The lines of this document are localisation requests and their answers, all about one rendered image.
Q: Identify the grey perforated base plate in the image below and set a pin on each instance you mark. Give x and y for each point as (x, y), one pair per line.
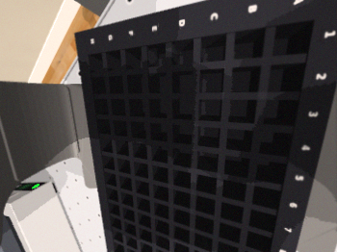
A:
(80, 204)

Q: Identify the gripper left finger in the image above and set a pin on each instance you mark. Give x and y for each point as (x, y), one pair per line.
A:
(41, 125)

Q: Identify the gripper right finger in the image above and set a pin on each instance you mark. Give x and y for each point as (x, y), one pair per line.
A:
(319, 228)

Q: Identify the black well plate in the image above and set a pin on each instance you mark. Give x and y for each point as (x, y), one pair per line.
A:
(236, 94)

